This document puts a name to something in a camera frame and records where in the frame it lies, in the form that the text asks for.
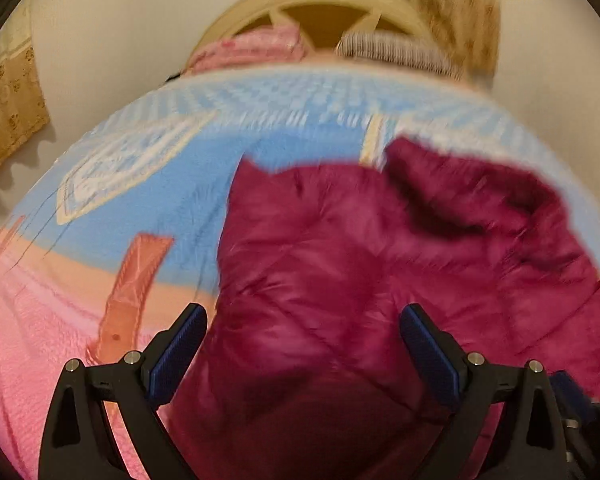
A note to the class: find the pink and blue bedspread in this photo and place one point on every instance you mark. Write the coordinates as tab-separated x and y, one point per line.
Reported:
123	231

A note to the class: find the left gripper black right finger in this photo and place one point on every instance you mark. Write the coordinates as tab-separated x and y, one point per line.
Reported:
528	442

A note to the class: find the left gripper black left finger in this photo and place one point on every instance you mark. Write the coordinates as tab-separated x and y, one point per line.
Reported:
78	442

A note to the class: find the magenta quilted puffer jacket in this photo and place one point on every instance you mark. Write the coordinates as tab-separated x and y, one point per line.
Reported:
303	373

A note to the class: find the striped pillow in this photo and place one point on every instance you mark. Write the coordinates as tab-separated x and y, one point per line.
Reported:
398	50

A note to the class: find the folded pink floral blanket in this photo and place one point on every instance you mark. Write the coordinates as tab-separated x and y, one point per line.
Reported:
263	45

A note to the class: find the beige side window curtain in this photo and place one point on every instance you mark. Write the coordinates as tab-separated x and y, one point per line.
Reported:
23	109

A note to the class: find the cream arched wooden headboard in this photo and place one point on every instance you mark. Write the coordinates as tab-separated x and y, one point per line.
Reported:
322	22

